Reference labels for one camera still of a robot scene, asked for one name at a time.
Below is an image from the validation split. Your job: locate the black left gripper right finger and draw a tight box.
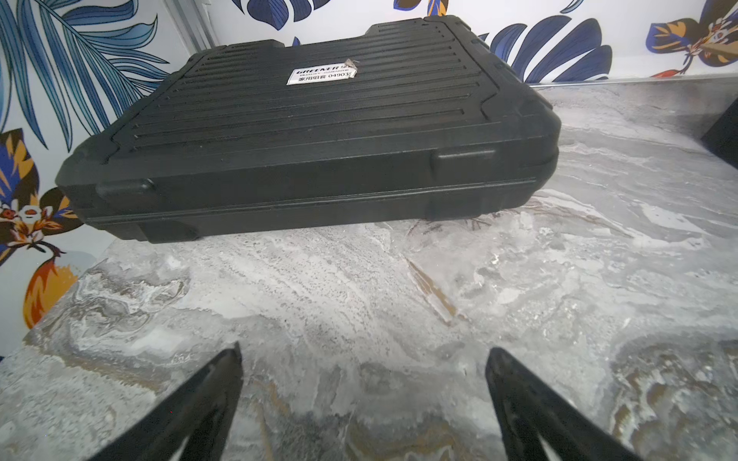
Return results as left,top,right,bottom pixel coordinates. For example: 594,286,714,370
485,347,639,460

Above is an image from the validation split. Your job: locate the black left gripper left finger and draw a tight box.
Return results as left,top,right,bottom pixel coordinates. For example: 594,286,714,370
91,343,243,460

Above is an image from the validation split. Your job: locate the black plastic tool case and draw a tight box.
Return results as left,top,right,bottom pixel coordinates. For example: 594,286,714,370
56,15,561,243

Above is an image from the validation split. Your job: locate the small black box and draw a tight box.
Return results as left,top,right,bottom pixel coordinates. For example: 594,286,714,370
701,111,738,168

